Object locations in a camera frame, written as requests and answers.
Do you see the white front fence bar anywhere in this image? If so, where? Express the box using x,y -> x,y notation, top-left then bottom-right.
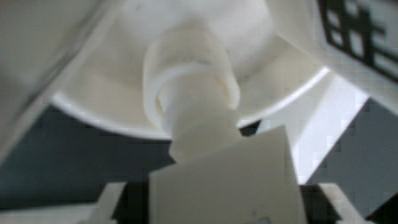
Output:
0,203 -> 94,224

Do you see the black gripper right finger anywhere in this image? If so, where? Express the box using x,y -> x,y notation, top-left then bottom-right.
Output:
300,182 -> 374,224

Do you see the white stool leg with tag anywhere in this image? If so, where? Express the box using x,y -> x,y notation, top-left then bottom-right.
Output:
266,0 -> 398,116

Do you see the white round stool seat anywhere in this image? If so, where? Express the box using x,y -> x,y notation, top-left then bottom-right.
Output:
53,0 -> 328,139

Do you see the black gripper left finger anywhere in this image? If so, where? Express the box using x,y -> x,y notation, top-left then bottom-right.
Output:
78,181 -> 152,224

